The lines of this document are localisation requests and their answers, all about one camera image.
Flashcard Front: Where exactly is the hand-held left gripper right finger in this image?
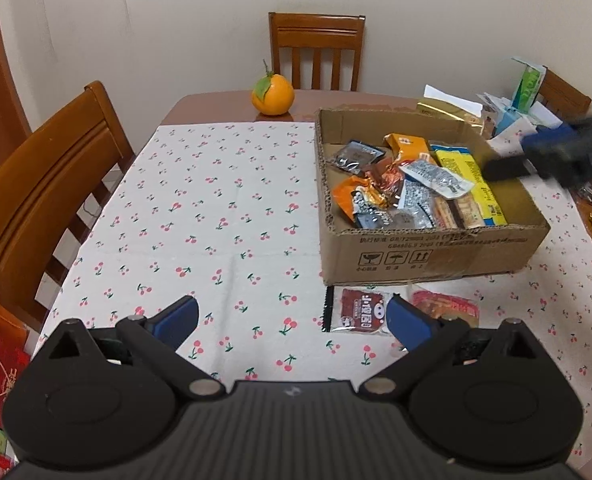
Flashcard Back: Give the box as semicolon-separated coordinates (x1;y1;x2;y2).
358;294;541;396

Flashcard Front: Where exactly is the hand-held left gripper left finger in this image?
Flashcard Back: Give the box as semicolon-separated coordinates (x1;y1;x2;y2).
48;295;227;401

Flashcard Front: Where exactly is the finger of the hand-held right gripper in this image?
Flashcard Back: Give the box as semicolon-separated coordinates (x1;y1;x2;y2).
483;155;544;181
520;122;584;156

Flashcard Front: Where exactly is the pink-red snack packet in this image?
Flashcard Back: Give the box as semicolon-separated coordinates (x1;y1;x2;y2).
408;287;480;328

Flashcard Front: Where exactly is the red packet with black edge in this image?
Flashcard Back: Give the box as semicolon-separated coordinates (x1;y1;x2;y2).
322;286;394;333

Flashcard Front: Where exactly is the long clear cracker packet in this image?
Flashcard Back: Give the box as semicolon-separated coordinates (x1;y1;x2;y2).
433;195;484;231

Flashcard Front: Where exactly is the cardboard box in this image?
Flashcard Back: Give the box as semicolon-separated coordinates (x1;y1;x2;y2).
313;106;551;287

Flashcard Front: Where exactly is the blue and white snack packet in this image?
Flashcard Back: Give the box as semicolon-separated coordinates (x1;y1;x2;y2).
401;159;475;201

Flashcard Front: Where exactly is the small white and red packet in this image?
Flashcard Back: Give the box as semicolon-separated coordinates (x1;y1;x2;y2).
398;180;439;228

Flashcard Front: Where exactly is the orange snack packet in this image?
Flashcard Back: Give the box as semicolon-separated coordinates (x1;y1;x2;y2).
383;132;439;166

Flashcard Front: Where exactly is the blue and silver snack packet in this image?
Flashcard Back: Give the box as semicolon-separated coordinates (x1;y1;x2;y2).
328;141;385;177

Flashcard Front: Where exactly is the wooden chair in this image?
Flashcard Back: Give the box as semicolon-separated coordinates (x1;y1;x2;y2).
268;11;367;92
0;81;136;333
536;66;592;118

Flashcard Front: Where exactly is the yellow snack packet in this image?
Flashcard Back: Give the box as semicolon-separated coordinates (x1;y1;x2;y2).
430;142;507;226

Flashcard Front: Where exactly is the light blue box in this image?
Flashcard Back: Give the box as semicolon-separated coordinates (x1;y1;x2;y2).
496;102;524;136

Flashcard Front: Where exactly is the green and white carton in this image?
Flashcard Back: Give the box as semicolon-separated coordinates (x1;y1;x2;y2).
510;57;546;111

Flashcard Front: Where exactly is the white paper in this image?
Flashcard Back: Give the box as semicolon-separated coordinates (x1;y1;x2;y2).
422;84;484;116

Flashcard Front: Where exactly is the cherry print tablecloth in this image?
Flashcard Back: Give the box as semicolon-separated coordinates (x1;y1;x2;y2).
31;122;592;471

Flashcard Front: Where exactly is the brown foil snack packet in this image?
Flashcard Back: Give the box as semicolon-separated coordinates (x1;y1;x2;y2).
363;156;407;208

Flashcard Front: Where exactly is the orange packet with black lettering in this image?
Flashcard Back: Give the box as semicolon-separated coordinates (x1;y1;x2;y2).
332;176;391;231

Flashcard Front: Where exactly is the orange fruit with leaves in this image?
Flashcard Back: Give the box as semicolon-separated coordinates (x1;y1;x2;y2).
252;59;295;116

